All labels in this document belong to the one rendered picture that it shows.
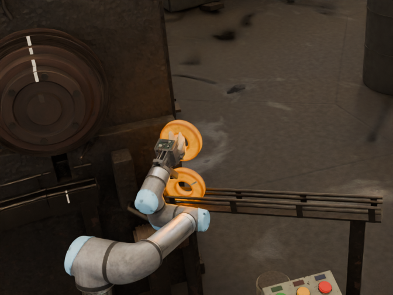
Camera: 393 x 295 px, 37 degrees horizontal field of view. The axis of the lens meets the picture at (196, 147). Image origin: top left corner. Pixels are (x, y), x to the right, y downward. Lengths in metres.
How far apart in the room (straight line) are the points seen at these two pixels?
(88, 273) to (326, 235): 1.70
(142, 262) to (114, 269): 0.08
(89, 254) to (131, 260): 0.12
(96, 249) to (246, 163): 2.12
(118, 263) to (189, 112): 2.77
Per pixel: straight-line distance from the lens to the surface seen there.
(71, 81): 2.04
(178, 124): 2.12
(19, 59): 2.08
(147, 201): 1.91
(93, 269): 1.67
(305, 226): 3.17
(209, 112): 4.27
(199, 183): 2.21
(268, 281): 2.12
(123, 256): 1.63
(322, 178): 3.53
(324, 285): 1.98
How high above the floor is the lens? 2.00
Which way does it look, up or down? 31 degrees down
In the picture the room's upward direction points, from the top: 6 degrees counter-clockwise
